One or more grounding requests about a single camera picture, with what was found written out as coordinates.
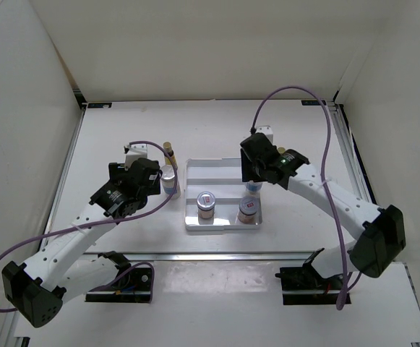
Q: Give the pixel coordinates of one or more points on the aluminium rail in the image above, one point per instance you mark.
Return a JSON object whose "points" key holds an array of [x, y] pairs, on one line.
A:
{"points": [[344, 176], [53, 141], [216, 256]]}

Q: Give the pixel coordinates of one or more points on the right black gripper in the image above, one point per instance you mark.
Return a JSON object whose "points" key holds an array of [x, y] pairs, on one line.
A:
{"points": [[248, 173]]}

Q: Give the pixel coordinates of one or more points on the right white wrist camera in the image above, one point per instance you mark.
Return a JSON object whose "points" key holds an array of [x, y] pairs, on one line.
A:
{"points": [[267, 131]]}

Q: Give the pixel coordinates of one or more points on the white divided organizer tray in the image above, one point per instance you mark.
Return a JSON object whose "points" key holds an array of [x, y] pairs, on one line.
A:
{"points": [[222, 178]]}

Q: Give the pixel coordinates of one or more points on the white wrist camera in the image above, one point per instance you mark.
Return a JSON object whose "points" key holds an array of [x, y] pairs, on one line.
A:
{"points": [[134, 152], [267, 131]]}

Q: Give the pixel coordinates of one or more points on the aluminium left rail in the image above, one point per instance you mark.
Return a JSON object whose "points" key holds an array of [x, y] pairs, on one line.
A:
{"points": [[53, 141]]}

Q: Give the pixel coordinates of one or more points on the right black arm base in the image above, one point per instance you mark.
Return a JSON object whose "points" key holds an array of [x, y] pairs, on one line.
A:
{"points": [[304, 286]]}

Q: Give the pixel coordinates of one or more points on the aluminium front rail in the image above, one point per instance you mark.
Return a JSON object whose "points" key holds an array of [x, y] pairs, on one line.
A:
{"points": [[216, 256]]}

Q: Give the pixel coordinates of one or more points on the blue label shaker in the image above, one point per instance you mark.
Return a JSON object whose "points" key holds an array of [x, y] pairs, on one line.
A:
{"points": [[169, 182], [253, 188]]}

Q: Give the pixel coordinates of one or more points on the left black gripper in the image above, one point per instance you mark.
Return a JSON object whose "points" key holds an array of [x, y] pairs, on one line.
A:
{"points": [[116, 173]]}

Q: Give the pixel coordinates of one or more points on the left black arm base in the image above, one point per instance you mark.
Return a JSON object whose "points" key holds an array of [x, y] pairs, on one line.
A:
{"points": [[134, 285]]}

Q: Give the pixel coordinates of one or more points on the white lid jar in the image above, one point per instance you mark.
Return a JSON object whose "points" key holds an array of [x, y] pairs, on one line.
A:
{"points": [[206, 202], [248, 209]]}

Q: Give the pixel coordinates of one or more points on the aluminium right rail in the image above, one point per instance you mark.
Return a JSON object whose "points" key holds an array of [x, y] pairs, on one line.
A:
{"points": [[344, 176]]}

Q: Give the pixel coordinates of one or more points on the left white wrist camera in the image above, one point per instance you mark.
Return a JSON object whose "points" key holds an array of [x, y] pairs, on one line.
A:
{"points": [[134, 152]]}

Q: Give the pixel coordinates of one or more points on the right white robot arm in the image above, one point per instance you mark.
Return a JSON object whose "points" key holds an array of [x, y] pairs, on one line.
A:
{"points": [[378, 233]]}

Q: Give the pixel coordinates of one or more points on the left yellow label sauce bottle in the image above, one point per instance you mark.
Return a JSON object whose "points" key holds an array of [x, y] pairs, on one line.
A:
{"points": [[169, 157]]}

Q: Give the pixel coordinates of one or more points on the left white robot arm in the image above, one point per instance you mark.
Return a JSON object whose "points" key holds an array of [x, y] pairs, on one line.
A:
{"points": [[39, 286]]}

